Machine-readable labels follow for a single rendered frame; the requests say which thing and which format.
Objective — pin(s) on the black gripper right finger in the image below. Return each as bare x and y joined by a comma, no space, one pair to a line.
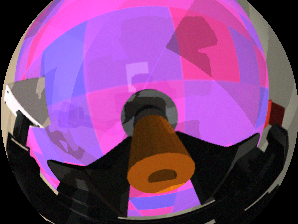
213,162

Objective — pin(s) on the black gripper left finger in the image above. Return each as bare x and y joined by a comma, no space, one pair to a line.
105,177

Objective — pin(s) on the orange knob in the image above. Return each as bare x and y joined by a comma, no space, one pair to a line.
158,160

